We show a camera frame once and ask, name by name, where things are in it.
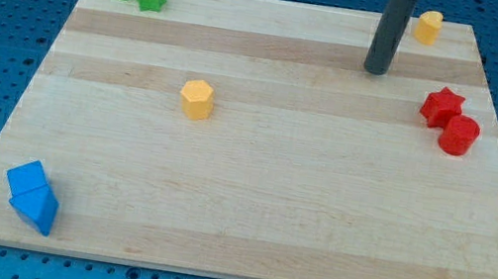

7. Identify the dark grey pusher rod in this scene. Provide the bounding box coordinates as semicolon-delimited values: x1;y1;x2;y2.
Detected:
364;0;418;76

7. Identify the wooden board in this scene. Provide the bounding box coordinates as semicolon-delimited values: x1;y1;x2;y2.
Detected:
0;0;498;279

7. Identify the yellow hexagon block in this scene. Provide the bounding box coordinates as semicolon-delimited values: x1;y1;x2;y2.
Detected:
180;79;215;121

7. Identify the yellow heart block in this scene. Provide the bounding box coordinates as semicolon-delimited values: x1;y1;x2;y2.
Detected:
413;10;444;46

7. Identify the red star block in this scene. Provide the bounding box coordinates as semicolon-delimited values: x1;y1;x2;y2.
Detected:
420;87;466;128

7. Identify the red cylinder block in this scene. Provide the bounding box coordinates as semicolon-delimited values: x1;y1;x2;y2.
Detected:
438;115;481;156

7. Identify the blue cube block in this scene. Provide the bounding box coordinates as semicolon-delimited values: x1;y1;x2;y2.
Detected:
6;160;48;197

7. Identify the blue triangular prism block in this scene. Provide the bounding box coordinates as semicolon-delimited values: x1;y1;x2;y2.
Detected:
10;185;59;236

